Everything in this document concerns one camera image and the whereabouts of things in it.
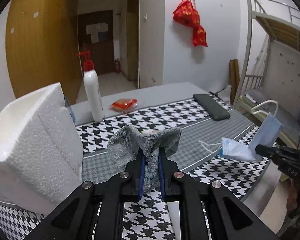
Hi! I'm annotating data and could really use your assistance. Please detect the black smartphone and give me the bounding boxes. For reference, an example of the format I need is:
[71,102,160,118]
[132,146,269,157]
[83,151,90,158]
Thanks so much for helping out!
[193,94,230,121]

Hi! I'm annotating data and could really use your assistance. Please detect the dark brown door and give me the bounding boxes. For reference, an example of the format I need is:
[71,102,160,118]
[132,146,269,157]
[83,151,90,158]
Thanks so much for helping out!
[77,10,115,75]

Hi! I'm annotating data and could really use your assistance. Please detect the blue face mask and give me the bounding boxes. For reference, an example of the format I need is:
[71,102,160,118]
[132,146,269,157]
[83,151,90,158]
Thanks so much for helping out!
[198,100,285,162]

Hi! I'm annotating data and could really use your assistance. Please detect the houndstooth tablecloth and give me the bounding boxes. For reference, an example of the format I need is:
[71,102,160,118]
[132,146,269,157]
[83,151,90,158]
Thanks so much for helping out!
[0,97,273,240]

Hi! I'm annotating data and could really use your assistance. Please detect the wooden wardrobe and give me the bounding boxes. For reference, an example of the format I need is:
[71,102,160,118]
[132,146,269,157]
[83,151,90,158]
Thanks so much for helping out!
[5,0,82,104]

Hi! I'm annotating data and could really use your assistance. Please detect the white styrofoam box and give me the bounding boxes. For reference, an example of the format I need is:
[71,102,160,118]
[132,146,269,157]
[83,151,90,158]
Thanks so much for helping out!
[0,83,83,215]

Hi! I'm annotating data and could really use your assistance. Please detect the person's right hand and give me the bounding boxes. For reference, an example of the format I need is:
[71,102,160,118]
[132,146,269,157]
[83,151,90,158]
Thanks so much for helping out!
[287,178,300,219]

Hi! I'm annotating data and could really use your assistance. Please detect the wooden sticks by wall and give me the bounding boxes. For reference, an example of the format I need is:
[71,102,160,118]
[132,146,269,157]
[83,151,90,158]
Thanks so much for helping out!
[229,59,239,105]

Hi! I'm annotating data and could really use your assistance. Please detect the red hanging bag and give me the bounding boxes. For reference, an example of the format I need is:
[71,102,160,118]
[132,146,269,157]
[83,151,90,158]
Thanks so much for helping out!
[173,0,208,47]

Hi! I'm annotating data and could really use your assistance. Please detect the white red pump bottle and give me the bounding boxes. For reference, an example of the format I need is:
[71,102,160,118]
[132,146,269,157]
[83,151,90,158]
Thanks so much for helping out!
[77,50,105,122]

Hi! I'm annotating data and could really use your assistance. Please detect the red snack packet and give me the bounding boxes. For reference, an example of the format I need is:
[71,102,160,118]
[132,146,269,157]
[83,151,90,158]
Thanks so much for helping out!
[110,99,138,112]

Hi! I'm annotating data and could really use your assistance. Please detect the grey knitted cloth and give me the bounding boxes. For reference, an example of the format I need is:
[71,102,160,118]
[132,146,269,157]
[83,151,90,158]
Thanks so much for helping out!
[107,125,181,194]

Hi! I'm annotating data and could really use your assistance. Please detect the metal bunk bed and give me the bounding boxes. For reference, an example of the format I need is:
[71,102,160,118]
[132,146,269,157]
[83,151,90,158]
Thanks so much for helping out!
[234,0,300,148]

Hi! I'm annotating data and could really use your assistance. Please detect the green plastic bag bundle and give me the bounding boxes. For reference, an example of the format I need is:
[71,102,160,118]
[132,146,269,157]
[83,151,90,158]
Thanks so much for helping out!
[141,129,158,134]

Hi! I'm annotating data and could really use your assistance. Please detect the red fire extinguisher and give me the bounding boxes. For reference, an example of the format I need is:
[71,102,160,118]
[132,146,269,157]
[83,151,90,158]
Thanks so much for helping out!
[115,59,121,74]

